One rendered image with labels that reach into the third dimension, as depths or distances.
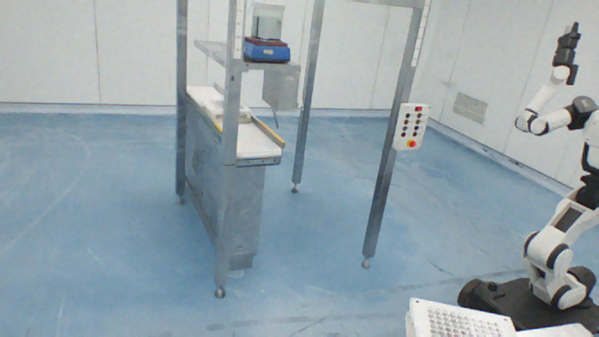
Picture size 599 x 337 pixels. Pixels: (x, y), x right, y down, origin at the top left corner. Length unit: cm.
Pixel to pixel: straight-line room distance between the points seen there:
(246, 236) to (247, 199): 25
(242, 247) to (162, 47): 328
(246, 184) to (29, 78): 355
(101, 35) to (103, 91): 61
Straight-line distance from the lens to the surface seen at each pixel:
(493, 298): 267
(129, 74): 545
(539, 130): 242
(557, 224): 254
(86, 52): 541
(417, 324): 113
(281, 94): 216
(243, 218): 253
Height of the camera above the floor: 163
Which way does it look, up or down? 23 degrees down
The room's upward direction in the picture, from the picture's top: 7 degrees clockwise
